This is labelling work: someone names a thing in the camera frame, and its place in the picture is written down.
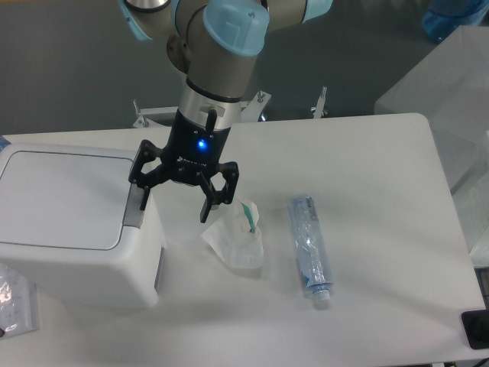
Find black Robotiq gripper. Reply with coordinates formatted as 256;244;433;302
128;109;239;223

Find white push-lid trash can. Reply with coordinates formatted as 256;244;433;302
1;143;164;308

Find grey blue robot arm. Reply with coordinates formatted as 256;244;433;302
119;1;332;221

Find crumpled white plastic wrapper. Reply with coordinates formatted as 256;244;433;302
201;198;264;270

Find crushed clear plastic bottle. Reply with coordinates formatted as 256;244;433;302
287;194;333;307

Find clear plastic zip bag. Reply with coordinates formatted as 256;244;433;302
1;264;40;339

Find translucent plastic storage box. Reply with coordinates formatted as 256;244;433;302
374;26;488;268

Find black device at table edge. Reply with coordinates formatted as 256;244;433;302
461;310;488;349

